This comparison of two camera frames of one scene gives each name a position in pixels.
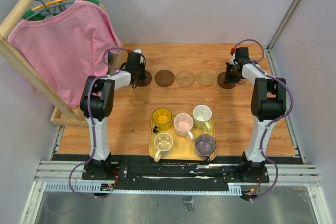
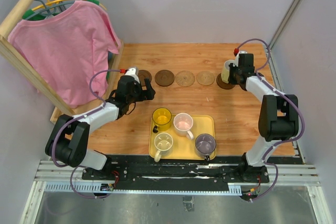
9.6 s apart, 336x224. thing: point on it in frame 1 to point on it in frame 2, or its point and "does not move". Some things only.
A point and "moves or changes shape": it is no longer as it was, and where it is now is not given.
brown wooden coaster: [164, 78] does not move
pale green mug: [201, 115] moves or changes shape
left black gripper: [143, 76] to [147, 94]
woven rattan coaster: [185, 78] does not move
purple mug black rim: [205, 145] does not move
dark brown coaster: [222, 83] does not move
